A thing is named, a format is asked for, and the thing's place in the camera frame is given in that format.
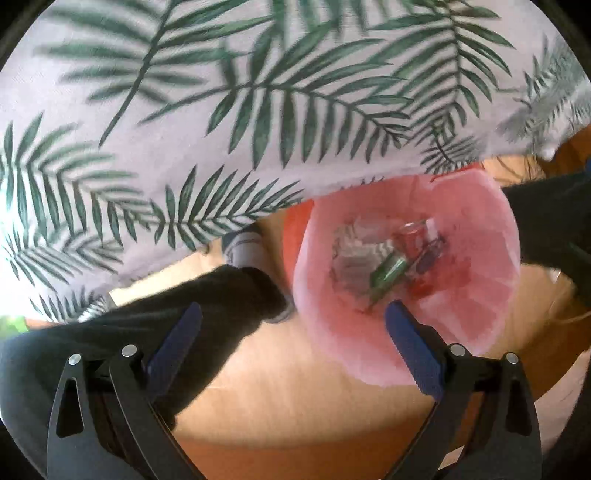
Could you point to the person's left leg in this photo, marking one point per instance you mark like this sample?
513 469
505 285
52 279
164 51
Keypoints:
115 332

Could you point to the red trash bin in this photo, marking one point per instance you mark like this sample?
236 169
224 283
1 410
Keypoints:
295 240

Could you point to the person's leg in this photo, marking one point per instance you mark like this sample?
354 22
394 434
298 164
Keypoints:
115 332
545 221

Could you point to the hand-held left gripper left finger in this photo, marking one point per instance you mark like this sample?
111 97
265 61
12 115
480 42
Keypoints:
178 346

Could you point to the person's right leg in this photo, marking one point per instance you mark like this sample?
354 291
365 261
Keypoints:
545 221

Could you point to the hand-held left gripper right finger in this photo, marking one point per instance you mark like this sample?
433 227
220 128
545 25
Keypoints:
415 355

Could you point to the green soda can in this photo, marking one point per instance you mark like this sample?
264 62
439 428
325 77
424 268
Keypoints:
390 274

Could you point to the white sneaker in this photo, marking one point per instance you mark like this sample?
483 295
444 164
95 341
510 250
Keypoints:
244 247

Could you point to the leaf print tablecloth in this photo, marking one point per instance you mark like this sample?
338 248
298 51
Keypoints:
184 115

